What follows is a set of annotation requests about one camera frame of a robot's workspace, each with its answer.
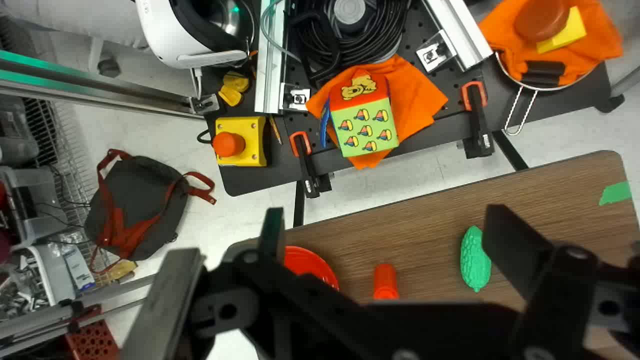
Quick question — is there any white packets pile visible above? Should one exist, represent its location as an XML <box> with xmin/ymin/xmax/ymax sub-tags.
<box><xmin>13</xmin><ymin>240</ymin><xmax>98</xmax><ymax>306</ymax></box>

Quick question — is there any green-edged metal rail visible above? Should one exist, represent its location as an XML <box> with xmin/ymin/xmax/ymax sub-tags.
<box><xmin>0</xmin><ymin>47</ymin><xmax>202</xmax><ymax>120</ymax></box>

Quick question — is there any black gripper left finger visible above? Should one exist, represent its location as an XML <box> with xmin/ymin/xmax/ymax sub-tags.
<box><xmin>258</xmin><ymin>206</ymin><xmax>317</xmax><ymax>296</ymax></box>

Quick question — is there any orange cloth in wire basket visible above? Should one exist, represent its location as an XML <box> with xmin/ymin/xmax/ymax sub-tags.
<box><xmin>479</xmin><ymin>0</ymin><xmax>627</xmax><ymax>88</ymax></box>

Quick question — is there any green toy cucumber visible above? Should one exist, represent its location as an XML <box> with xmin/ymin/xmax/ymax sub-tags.
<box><xmin>459</xmin><ymin>223</ymin><xmax>494</xmax><ymax>294</ymax></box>

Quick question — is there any yellow box with red button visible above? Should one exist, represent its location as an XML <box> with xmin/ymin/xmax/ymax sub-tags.
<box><xmin>211</xmin><ymin>114</ymin><xmax>271</xmax><ymax>169</ymax></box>

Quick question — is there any grey backpack with red straps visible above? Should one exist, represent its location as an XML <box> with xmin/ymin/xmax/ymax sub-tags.
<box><xmin>82</xmin><ymin>146</ymin><xmax>221</xmax><ymax>261</ymax></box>

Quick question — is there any red plastic bowl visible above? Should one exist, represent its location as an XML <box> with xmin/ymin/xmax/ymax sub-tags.
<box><xmin>282</xmin><ymin>243</ymin><xmax>342</xmax><ymax>294</ymax></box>

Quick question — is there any green tape piece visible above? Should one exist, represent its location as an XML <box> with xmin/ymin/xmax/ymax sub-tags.
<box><xmin>596</xmin><ymin>180</ymin><xmax>635</xmax><ymax>208</ymax></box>

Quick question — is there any small yellow plastic object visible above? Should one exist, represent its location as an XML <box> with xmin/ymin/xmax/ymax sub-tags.
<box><xmin>216</xmin><ymin>69</ymin><xmax>252</xmax><ymax>110</ymax></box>

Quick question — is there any silver metal bracket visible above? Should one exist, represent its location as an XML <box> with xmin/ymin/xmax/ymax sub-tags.
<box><xmin>414</xmin><ymin>29</ymin><xmax>459</xmax><ymax>73</ymax></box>

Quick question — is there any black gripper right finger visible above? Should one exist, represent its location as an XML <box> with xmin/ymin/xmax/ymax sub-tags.
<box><xmin>483</xmin><ymin>202</ymin><xmax>604</xmax><ymax>360</ymax></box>

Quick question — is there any black coiled cable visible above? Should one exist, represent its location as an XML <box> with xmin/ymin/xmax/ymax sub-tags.
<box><xmin>290</xmin><ymin>0</ymin><xmax>413</xmax><ymax>77</ymax></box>

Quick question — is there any red perforated crate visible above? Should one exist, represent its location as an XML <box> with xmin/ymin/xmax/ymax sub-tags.
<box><xmin>63</xmin><ymin>317</ymin><xmax>125</xmax><ymax>360</ymax></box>

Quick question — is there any yellow sponge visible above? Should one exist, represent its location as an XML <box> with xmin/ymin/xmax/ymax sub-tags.
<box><xmin>534</xmin><ymin>4</ymin><xmax>591</xmax><ymax>55</ymax></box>

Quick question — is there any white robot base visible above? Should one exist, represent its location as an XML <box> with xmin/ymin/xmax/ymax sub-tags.
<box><xmin>134</xmin><ymin>0</ymin><xmax>250</xmax><ymax>69</ymax></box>

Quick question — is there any brown round lid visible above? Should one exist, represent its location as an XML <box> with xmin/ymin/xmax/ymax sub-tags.
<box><xmin>512</xmin><ymin>0</ymin><xmax>573</xmax><ymax>45</ymax></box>

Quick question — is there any green printed snack box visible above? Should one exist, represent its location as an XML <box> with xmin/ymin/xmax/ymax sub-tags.
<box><xmin>329</xmin><ymin>72</ymin><xmax>402</xmax><ymax>160</ymax></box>

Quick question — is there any aluminium profile rail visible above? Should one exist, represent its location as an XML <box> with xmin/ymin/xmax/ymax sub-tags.
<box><xmin>425</xmin><ymin>0</ymin><xmax>496</xmax><ymax>72</ymax></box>
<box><xmin>252</xmin><ymin>0</ymin><xmax>290</xmax><ymax>116</ymax></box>

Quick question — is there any blue cable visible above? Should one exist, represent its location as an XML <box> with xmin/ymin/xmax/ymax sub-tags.
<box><xmin>318</xmin><ymin>104</ymin><xmax>334</xmax><ymax>149</ymax></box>

